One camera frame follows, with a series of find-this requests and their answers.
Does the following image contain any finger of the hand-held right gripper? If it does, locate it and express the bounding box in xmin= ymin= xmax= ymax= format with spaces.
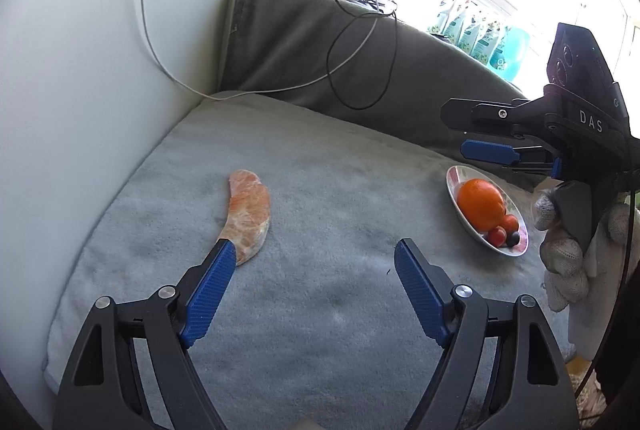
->
xmin=441 ymin=98 xmax=521 ymax=131
xmin=460 ymin=140 xmax=557 ymax=175

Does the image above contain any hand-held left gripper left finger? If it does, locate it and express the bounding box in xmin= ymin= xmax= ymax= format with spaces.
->
xmin=52 ymin=239 xmax=238 ymax=430

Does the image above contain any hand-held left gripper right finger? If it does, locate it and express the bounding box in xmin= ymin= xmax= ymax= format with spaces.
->
xmin=394 ymin=237 xmax=581 ymax=430

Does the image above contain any white oval plate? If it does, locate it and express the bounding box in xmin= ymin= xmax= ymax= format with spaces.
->
xmin=446 ymin=165 xmax=530 ymax=257

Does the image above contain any orange grapefruit slice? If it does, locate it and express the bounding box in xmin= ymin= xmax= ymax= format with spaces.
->
xmin=215 ymin=170 xmax=272 ymax=267

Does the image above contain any person's right hand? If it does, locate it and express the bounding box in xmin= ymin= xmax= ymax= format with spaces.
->
xmin=531 ymin=189 xmax=632 ymax=361

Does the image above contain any large orange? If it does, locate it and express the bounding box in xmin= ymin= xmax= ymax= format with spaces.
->
xmin=457 ymin=178 xmax=507 ymax=233

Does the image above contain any row of green spray bottles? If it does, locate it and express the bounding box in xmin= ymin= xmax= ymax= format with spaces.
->
xmin=427 ymin=0 xmax=531 ymax=80

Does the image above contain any light grey seat blanket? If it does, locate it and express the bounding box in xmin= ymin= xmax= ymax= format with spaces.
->
xmin=42 ymin=90 xmax=576 ymax=430

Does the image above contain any dark grey back cushion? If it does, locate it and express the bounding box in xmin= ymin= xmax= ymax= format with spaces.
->
xmin=220 ymin=0 xmax=556 ymax=191

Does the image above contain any white sofa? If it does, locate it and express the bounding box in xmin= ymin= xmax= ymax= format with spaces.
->
xmin=0 ymin=0 xmax=261 ymax=411

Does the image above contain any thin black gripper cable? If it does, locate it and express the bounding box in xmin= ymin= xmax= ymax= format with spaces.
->
xmin=574 ymin=190 xmax=638 ymax=413

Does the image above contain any black looped cable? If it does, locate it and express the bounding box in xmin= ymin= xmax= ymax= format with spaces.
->
xmin=312 ymin=0 xmax=398 ymax=111

